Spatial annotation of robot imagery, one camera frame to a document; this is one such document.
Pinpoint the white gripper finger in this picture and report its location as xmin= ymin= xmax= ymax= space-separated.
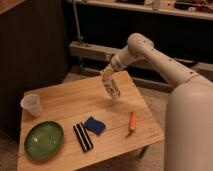
xmin=107 ymin=70 xmax=117 ymax=78
xmin=100 ymin=67 xmax=112 ymax=78

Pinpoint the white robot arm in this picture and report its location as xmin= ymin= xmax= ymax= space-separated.
xmin=101 ymin=33 xmax=213 ymax=171

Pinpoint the orange carrot toy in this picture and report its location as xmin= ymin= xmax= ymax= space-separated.
xmin=126 ymin=111 xmax=137 ymax=138

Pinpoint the blue sponge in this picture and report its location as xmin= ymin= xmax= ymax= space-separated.
xmin=84 ymin=117 xmax=106 ymax=135

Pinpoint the wooden table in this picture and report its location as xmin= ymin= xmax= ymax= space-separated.
xmin=17 ymin=71 xmax=164 ymax=171

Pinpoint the black white striped block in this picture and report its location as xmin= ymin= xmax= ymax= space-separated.
xmin=73 ymin=122 xmax=93 ymax=152

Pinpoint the clear plastic cup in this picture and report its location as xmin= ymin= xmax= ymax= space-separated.
xmin=20 ymin=94 xmax=42 ymax=117

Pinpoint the green glass bowl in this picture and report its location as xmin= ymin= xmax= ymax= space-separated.
xmin=24 ymin=121 xmax=64 ymax=160

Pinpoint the grey metal baseboard rail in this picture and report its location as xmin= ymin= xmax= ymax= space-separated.
xmin=69 ymin=41 xmax=213 ymax=86

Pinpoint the white wall shelf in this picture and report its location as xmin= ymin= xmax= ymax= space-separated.
xmin=75 ymin=0 xmax=213 ymax=21

